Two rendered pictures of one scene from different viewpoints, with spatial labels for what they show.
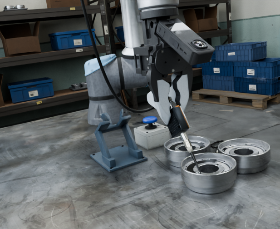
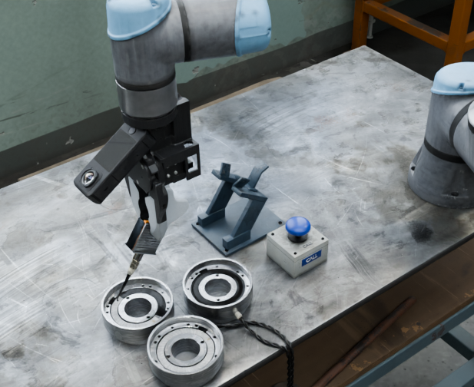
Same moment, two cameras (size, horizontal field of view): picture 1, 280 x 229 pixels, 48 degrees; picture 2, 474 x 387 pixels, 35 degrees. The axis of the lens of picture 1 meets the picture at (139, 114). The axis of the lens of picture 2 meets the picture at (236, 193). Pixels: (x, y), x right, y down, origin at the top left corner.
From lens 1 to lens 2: 120 cm
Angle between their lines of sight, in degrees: 75
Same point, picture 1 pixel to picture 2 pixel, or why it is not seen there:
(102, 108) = (419, 157)
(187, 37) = (100, 161)
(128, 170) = (195, 242)
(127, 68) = (462, 128)
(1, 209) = not seen: hidden behind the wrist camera
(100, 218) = (84, 236)
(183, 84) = (150, 206)
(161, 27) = (123, 129)
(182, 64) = (144, 185)
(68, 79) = not seen: outside the picture
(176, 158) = (187, 279)
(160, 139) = (282, 259)
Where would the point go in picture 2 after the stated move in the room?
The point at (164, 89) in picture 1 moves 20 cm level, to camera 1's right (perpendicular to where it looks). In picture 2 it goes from (134, 191) to (143, 293)
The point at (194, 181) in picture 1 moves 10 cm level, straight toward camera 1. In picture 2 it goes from (110, 295) to (43, 296)
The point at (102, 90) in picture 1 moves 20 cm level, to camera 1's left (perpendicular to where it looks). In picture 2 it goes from (429, 130) to (391, 73)
